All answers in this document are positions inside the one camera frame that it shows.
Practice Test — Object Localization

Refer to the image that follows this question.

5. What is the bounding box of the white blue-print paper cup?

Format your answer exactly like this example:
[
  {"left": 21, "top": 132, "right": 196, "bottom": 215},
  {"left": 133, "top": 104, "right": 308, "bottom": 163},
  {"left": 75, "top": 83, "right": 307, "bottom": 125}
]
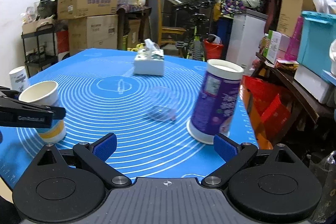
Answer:
[{"left": 9, "top": 66, "right": 30, "bottom": 92}]

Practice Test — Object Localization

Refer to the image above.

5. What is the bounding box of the sailboat print paper cup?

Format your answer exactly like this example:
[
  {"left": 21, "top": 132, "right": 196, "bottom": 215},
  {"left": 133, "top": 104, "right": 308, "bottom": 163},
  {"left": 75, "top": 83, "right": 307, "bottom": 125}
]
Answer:
[{"left": 18, "top": 81, "right": 66, "bottom": 143}]

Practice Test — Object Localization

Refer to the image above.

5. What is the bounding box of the purple tall paper cup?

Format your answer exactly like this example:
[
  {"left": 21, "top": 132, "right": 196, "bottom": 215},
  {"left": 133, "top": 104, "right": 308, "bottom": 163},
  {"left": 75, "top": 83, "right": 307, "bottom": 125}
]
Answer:
[{"left": 187, "top": 59, "right": 244, "bottom": 145}]

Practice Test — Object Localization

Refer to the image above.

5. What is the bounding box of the clear plastic cup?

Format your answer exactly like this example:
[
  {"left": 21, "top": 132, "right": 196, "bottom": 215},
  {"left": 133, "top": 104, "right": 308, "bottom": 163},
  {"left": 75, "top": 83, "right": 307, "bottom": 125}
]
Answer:
[{"left": 142, "top": 86, "right": 178, "bottom": 122}]

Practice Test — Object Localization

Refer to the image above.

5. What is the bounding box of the blue silicone baking mat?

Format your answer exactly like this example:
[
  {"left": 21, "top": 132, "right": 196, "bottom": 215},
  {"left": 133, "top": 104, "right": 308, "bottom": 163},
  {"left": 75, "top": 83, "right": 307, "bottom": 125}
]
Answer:
[{"left": 0, "top": 48, "right": 259, "bottom": 189}]

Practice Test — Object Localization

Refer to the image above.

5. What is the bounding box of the black shelf cart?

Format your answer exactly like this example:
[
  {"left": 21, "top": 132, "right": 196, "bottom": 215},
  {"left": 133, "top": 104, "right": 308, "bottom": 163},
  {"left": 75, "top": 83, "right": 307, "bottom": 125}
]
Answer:
[{"left": 21, "top": 23, "right": 58, "bottom": 77}]

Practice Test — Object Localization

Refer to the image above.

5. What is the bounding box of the red bucket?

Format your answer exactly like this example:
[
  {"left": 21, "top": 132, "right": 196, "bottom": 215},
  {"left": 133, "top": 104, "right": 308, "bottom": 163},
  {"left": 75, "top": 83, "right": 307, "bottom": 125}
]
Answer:
[{"left": 203, "top": 40, "right": 224, "bottom": 60}]

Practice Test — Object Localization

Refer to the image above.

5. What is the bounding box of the white tissue box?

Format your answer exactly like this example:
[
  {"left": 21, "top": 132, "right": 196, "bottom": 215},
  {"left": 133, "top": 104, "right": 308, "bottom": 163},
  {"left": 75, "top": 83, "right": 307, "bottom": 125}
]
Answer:
[{"left": 133, "top": 39, "right": 165, "bottom": 76}]

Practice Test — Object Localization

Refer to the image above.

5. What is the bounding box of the lower cardboard box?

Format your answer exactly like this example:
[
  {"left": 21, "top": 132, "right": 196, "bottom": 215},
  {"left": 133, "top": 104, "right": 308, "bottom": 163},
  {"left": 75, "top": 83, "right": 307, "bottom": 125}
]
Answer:
[{"left": 68, "top": 15, "right": 118, "bottom": 56}]

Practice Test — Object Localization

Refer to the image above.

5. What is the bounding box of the white chest freezer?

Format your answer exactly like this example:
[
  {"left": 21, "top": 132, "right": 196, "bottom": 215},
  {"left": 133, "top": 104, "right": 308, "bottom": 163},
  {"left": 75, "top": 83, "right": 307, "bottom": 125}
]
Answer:
[{"left": 226, "top": 9, "right": 268, "bottom": 76}]

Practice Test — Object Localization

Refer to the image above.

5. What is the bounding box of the wooden chair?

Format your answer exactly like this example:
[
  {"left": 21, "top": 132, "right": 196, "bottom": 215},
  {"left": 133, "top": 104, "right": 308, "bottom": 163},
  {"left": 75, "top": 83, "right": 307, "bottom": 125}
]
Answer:
[{"left": 157, "top": 0, "right": 186, "bottom": 48}]

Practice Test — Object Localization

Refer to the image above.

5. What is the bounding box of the bicycle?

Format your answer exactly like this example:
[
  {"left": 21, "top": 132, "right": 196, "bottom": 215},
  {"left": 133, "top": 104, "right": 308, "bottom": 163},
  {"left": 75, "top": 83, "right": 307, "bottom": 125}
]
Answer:
[{"left": 174, "top": 0, "right": 212, "bottom": 61}]

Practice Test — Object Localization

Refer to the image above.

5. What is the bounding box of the light blue storage box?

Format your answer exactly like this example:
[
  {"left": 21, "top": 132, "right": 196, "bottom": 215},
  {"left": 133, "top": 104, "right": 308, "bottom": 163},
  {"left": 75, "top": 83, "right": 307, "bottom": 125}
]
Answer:
[{"left": 297, "top": 11, "right": 336, "bottom": 77}]

